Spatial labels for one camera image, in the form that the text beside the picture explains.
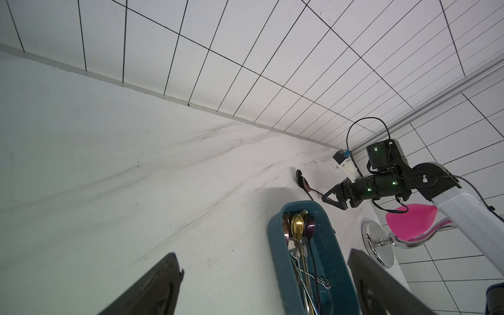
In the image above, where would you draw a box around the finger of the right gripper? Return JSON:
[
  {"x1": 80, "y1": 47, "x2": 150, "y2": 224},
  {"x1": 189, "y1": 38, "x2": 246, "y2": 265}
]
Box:
[
  {"x1": 322, "y1": 182, "x2": 346, "y2": 201},
  {"x1": 322, "y1": 198, "x2": 348, "y2": 210}
]

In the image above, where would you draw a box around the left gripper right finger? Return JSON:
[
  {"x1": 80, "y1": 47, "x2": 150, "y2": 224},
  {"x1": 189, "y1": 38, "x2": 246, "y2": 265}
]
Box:
[{"x1": 347, "y1": 249, "x2": 434, "y2": 315}]

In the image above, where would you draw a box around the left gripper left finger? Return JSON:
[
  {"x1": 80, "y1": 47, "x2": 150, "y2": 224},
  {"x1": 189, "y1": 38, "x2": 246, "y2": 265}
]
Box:
[{"x1": 101, "y1": 253, "x2": 185, "y2": 315}]

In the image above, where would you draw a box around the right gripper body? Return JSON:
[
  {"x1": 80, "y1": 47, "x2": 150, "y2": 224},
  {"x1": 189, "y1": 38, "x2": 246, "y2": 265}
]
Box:
[{"x1": 341, "y1": 179, "x2": 363, "y2": 208}]

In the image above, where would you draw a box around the gold slim spoon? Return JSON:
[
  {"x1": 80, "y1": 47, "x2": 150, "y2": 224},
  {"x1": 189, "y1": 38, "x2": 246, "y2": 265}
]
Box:
[{"x1": 291, "y1": 213, "x2": 315, "y2": 314}]

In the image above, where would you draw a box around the silver ornate spoon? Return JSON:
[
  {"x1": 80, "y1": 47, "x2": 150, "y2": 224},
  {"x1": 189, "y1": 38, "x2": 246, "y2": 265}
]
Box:
[{"x1": 291, "y1": 251, "x2": 333, "y2": 291}]

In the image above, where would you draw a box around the teal storage box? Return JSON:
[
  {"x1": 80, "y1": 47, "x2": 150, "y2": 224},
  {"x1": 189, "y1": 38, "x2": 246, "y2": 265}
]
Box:
[{"x1": 267, "y1": 200, "x2": 360, "y2": 314}]

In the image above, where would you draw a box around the rainbow ornate-handle spoon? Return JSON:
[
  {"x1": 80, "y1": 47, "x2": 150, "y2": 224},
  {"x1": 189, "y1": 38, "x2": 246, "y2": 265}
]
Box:
[{"x1": 282, "y1": 215, "x2": 291, "y2": 245}]

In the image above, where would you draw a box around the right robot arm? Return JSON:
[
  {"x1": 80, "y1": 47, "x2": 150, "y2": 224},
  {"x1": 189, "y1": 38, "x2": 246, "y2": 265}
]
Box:
[{"x1": 322, "y1": 139, "x2": 503, "y2": 272}]

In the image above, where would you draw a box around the pink plastic goblet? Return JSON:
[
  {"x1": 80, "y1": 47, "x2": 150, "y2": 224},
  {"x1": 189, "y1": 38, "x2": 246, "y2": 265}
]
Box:
[{"x1": 385, "y1": 203, "x2": 439, "y2": 242}]

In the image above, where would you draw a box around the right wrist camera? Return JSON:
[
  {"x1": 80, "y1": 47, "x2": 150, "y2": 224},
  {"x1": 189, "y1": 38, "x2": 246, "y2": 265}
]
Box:
[{"x1": 333, "y1": 150, "x2": 362, "y2": 183}]

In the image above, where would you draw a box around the chrome wire cup rack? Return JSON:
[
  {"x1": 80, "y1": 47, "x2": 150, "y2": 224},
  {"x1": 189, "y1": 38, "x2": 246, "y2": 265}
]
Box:
[{"x1": 362, "y1": 219, "x2": 457, "y2": 269}]

